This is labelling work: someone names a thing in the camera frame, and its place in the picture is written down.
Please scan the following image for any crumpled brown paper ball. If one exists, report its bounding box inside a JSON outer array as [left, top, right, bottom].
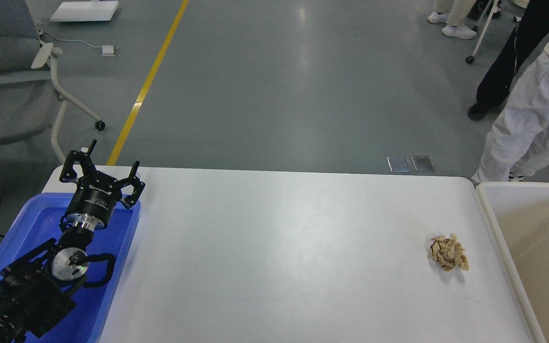
[[430, 233, 470, 272]]

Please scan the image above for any person in beige trousers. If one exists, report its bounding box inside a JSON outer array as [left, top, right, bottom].
[[427, 0, 477, 40]]

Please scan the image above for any person in white clothes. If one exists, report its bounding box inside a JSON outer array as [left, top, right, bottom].
[[472, 42, 549, 184]]

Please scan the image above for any white wheeled stand leg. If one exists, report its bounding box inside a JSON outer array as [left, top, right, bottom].
[[465, 0, 499, 64]]

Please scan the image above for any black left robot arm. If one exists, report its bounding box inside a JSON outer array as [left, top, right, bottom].
[[0, 140, 145, 343]]

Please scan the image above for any blue plastic bin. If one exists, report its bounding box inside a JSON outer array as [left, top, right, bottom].
[[0, 193, 141, 343]]

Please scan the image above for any white plastic bin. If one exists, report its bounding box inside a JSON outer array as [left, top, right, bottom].
[[476, 182, 549, 343]]

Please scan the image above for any white flat base plate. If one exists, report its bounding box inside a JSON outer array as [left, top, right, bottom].
[[50, 0, 119, 22]]

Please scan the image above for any white power adapter with cable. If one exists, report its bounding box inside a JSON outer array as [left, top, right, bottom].
[[38, 29, 118, 56]]

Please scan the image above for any right metal floor plate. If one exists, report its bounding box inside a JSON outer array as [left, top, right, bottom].
[[411, 156, 437, 173]]

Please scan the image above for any metal floor plate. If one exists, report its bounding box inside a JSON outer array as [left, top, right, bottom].
[[411, 156, 437, 173], [387, 156, 411, 173]]

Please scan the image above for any grey office chair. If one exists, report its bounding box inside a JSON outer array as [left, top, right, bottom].
[[0, 0, 105, 162]]

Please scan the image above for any person in black trousers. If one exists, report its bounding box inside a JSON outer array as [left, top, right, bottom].
[[467, 0, 549, 121]]

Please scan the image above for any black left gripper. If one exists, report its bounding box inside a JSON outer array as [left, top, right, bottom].
[[60, 140, 145, 229]]

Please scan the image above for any left metal floor plate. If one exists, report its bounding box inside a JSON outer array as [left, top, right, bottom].
[[387, 156, 411, 173]]

